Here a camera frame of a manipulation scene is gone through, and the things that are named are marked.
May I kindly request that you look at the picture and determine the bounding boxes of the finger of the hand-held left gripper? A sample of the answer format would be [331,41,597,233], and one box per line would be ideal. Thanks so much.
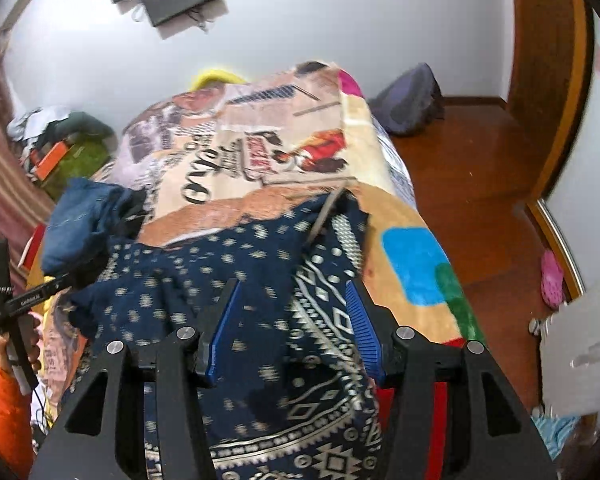
[45,271,81,295]

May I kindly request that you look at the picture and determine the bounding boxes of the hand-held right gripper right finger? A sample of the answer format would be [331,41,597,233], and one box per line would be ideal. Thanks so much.
[344,280,551,480]

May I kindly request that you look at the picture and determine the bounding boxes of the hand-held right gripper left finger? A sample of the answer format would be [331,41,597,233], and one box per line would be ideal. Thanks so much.
[30,277,244,480]

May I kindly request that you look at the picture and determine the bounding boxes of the navy patterned hoodie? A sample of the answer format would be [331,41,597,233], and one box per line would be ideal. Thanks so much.
[67,190,387,480]

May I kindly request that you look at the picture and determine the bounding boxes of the person's left forearm orange sleeve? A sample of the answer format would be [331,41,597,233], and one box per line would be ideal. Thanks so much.
[0,359,37,473]

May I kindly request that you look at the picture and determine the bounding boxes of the pile of clothes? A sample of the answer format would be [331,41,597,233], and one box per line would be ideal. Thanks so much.
[7,107,117,161]

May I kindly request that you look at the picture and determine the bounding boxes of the person's left hand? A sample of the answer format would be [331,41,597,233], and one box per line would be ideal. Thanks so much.
[0,310,45,378]

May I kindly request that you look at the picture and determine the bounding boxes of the blue jeans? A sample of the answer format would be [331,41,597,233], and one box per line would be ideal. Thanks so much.
[40,177,147,277]

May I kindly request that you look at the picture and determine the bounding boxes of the black cloth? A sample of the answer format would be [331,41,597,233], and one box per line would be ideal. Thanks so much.
[112,189,148,238]

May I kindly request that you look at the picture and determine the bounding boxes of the orange box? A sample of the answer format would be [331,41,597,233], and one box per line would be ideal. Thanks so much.
[33,141,71,181]

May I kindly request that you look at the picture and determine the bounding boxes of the green bag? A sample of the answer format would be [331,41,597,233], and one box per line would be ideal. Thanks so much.
[45,139,114,202]

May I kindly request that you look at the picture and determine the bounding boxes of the brown striped curtain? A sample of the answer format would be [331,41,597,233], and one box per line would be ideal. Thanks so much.
[0,25,57,311]

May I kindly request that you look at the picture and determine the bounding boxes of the pink slipper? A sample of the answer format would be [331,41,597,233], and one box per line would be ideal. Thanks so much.
[540,250,565,310]

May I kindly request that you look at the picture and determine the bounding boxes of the printed blanket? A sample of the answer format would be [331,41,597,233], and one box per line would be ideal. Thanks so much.
[30,60,487,411]

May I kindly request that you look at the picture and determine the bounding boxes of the light blue cloth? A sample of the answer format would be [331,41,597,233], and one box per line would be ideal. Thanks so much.
[529,409,583,463]

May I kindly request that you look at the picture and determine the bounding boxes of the grey backpack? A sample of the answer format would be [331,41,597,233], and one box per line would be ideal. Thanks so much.
[367,62,446,137]

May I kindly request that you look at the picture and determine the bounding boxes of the yellow headboard cushion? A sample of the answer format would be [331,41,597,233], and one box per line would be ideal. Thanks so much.
[190,66,247,92]

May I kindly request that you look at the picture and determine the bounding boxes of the white heart sticker sliding door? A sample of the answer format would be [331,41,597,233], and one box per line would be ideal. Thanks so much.
[525,10,600,303]

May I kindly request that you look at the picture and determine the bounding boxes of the wooden wardrobe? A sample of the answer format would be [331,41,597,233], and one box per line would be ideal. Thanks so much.
[507,0,597,202]

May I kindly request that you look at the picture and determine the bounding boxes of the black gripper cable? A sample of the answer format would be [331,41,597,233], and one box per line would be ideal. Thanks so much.
[29,380,57,443]

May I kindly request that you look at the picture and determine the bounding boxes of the black monitor cable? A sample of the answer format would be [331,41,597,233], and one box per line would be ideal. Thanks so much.
[186,4,212,34]

